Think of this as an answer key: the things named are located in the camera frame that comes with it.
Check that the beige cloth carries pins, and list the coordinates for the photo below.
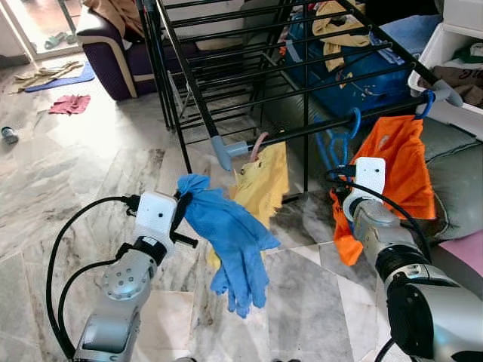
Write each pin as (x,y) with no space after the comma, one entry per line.
(41,75)

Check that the pink clothes hanger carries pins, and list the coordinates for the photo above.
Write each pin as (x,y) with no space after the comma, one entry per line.
(259,143)

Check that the black metal drying rack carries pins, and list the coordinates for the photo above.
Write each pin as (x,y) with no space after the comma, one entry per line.
(317,128)

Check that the open white storage bin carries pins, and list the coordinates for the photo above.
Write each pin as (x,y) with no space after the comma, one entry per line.
(460,121)

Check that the pale green sandal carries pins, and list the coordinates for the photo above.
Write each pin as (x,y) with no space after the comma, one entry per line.
(59,40)

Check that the blue suitcase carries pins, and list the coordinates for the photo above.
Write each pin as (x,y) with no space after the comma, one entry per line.
(362,83)

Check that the brown cloth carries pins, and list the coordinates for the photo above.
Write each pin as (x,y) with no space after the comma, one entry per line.
(113,15)

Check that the purple armchair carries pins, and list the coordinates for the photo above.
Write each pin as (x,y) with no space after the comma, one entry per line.
(113,68)

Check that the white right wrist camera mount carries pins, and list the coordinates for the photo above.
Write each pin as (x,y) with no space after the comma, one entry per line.
(370,175)

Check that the light blue cloth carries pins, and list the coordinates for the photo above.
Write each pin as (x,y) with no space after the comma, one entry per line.
(411,34)

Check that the small grey can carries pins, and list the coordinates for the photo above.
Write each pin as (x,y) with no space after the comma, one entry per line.
(9,134)

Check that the red cloth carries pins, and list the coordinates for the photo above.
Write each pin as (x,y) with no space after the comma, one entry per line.
(69,104)

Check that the yellow shirt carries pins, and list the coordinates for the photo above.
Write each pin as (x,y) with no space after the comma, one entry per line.
(264,188)

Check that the blue plastic clothes hanger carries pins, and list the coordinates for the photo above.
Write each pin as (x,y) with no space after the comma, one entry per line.
(355,121)
(430,102)

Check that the blue garment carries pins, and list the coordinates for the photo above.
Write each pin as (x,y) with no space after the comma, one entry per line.
(234,241)

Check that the mustard yellow garment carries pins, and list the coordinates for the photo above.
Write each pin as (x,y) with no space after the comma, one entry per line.
(339,34)

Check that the brown folded clothes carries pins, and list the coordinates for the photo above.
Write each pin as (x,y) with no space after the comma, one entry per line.
(460,79)

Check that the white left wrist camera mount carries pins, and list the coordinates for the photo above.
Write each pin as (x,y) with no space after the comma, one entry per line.
(155,215)

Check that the pink mat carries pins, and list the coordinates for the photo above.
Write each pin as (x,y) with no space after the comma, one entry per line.
(464,253)

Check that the orange shirt with emblem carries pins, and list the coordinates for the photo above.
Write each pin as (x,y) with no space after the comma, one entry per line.
(400,166)

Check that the blue floor mat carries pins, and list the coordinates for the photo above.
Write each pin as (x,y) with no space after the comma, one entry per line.
(75,79)

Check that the white lidded storage bin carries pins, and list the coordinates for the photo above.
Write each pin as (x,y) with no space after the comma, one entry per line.
(464,15)

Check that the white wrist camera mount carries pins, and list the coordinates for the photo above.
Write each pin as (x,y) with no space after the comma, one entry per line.
(370,175)
(155,215)

